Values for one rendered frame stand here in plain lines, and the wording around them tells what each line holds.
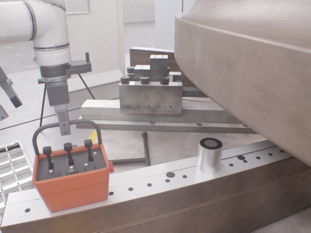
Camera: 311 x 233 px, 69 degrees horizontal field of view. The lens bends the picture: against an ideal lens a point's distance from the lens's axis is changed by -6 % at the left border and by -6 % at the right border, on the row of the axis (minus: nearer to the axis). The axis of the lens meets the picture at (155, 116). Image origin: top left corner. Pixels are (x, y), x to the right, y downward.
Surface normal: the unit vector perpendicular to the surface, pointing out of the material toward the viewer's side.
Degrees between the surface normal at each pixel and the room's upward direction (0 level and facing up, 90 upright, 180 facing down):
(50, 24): 95
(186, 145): 0
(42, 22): 94
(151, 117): 90
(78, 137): 0
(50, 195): 97
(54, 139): 0
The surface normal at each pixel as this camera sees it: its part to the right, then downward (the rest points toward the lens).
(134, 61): -0.43, 0.40
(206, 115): -0.06, 0.13
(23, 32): 0.67, 0.68
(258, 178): 0.33, 0.41
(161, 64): -0.06, 0.44
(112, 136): 0.00, -0.90
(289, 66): -0.93, 0.17
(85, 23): 0.61, 0.35
